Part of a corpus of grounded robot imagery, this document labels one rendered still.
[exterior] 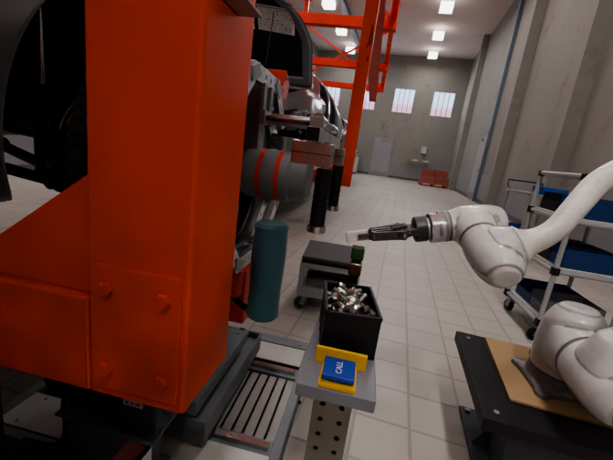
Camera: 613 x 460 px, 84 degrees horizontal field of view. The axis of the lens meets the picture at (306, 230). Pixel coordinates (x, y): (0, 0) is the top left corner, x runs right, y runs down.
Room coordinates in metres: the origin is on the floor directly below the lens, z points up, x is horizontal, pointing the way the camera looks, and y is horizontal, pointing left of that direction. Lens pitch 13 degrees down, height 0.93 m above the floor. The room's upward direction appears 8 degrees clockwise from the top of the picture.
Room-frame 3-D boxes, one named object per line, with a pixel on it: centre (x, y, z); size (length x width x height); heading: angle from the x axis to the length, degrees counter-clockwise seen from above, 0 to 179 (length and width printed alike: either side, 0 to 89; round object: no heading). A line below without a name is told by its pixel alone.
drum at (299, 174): (0.97, 0.11, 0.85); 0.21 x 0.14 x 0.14; 81
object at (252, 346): (1.05, 0.34, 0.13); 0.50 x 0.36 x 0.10; 171
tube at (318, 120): (0.86, 0.08, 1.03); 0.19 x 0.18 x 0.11; 81
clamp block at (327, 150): (0.78, 0.01, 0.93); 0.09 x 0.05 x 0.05; 81
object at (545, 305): (2.06, -1.64, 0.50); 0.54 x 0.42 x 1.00; 171
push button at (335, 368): (0.66, -0.11, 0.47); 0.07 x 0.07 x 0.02; 81
